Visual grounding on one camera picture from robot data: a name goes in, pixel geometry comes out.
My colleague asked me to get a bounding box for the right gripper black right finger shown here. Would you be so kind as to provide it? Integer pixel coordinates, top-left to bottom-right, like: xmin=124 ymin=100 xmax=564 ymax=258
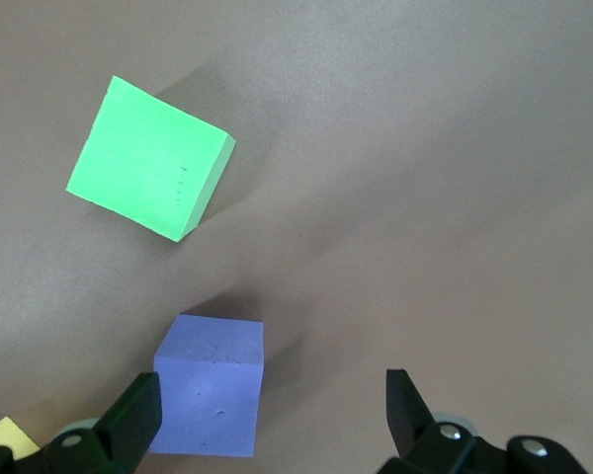
xmin=378 ymin=368 xmax=589 ymax=474

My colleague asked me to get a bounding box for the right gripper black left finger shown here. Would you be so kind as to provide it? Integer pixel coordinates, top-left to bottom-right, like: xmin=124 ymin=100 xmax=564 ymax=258
xmin=0 ymin=371 xmax=163 ymax=474

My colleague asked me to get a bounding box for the yellow foam cube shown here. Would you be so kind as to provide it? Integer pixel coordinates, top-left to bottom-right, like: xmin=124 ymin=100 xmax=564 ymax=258
xmin=0 ymin=416 xmax=42 ymax=463

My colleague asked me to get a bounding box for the purple foam cube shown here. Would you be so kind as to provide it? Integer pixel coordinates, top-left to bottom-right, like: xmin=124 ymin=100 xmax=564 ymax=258
xmin=147 ymin=313 xmax=266 ymax=458

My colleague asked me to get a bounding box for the brown table mat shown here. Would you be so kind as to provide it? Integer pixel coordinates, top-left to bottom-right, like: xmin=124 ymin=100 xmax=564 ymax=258
xmin=0 ymin=0 xmax=593 ymax=474

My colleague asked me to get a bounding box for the green foam cube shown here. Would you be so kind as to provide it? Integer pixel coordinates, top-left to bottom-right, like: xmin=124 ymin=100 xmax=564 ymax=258
xmin=64 ymin=74 xmax=237 ymax=243

